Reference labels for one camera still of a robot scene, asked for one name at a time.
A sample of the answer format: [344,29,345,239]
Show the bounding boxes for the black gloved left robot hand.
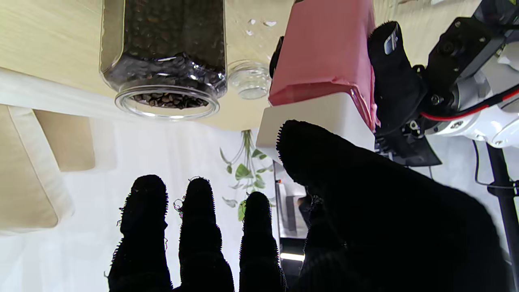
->
[270,21,428,136]

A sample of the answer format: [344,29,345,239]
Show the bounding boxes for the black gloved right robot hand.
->
[106,120,511,292]

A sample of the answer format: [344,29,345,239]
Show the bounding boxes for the pink square coffee jar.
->
[268,0,380,132]

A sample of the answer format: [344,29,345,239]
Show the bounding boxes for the white square jar cap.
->
[255,91,375,163]

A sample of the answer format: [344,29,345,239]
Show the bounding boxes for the clear glass jar lid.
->
[228,60,272,100]

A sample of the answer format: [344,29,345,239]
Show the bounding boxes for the glass jar of coffee beans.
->
[99,0,227,121]

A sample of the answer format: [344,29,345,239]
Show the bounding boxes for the broad leaf green plant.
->
[219,130,275,223]

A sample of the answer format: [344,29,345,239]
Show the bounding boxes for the black metal stand rods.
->
[472,140,519,292]

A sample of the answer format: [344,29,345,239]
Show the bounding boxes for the white sheer curtain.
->
[0,114,280,292]

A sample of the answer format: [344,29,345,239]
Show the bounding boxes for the beige sofa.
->
[0,67,118,236]

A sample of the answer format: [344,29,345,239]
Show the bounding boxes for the red left arm cable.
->
[420,87,519,122]

